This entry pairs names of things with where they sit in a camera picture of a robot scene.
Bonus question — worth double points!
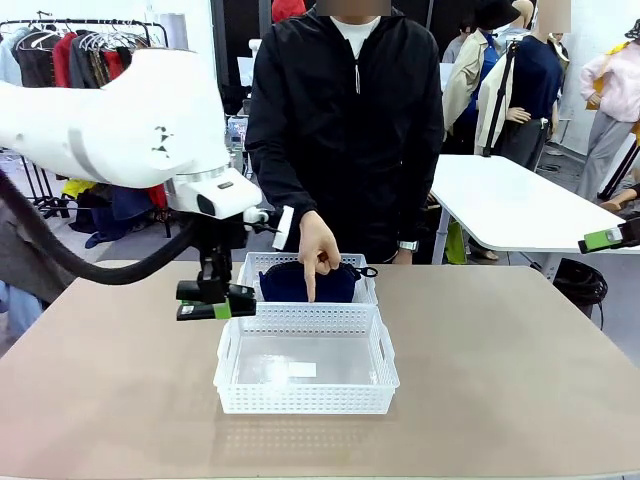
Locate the dark blue garment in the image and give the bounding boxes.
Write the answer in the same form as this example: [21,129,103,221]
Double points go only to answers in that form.
[89,185,151,250]

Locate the pale wall poster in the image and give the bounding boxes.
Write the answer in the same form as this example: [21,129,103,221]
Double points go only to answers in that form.
[167,12,190,51]

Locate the thick black left arm hose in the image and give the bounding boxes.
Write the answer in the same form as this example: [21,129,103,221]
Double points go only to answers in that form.
[0,169,201,286]

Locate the black stand legs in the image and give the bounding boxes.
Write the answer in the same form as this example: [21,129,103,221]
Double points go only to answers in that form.
[597,139,640,201]

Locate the green bag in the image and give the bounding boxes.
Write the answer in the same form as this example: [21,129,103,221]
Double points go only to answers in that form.
[446,219,467,265]

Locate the white table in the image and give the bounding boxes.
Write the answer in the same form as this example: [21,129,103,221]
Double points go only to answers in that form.
[428,153,640,271]

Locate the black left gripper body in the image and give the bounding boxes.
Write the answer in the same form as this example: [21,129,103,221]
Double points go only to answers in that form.
[197,214,246,281]

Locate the grey hanging jacket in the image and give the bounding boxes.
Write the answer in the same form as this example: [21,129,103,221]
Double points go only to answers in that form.
[68,34,99,90]

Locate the mannequin in pink jacket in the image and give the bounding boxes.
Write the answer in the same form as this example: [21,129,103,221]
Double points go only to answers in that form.
[574,19,640,201]

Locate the black hat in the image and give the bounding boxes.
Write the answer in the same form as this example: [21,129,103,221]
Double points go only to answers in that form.
[473,0,522,30]

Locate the grey jacket on chair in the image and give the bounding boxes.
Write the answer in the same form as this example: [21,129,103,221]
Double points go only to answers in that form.
[0,199,76,304]

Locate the light blue hanging garment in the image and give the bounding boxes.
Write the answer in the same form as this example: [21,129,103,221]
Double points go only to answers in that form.
[0,29,24,86]

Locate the black stapler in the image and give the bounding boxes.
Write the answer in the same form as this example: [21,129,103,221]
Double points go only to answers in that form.
[175,280,258,322]

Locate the red hooded garment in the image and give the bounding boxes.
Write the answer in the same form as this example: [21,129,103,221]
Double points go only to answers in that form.
[272,0,307,24]

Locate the olive patterned hanging garment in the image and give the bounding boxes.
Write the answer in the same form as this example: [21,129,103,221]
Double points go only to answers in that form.
[89,48,109,89]

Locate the yellow garment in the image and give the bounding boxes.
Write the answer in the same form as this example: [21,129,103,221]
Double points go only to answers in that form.
[62,178,96,200]

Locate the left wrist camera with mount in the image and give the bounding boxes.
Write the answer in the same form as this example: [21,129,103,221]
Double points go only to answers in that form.
[242,204,296,252]

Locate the black metal clothes rack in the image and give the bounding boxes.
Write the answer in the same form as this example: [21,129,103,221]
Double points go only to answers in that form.
[0,10,172,239]

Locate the red hanging coat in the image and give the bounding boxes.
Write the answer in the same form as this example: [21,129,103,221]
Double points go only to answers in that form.
[52,32,76,89]

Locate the mannequin in beige trench coat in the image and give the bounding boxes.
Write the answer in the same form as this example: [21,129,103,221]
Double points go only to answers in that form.
[442,27,516,157]

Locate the large white perforated plastic basket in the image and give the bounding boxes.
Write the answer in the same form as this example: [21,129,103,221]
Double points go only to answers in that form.
[213,301,401,416]

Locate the person torso in black jacket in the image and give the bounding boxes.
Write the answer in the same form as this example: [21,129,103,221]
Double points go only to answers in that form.
[244,4,445,265]

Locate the person right forearm black sleeve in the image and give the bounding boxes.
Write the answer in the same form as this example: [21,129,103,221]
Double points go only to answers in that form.
[245,134,321,226]

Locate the person left forearm black sleeve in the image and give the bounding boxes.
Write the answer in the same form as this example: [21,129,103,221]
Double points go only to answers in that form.
[399,149,444,246]

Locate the coiled black cable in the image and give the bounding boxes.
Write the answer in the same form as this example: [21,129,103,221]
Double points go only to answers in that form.
[552,257,610,307]

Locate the small white perforated plastic basket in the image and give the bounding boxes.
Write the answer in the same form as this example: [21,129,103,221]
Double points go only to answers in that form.
[237,251,380,307]

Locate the navy blue fabric pouch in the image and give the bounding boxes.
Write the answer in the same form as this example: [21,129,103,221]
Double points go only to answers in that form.
[258,261,380,304]

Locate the dark checked hanging coat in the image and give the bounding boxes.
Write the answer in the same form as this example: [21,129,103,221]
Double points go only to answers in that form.
[17,32,56,89]

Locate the person right hand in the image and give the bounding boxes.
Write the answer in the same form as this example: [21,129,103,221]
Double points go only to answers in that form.
[298,209,344,304]

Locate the mannequin in navy top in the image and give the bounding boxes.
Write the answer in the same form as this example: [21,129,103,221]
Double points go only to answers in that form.
[492,0,570,172]

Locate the blue jeans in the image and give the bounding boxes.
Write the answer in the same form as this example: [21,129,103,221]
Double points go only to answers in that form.
[0,279,44,341]

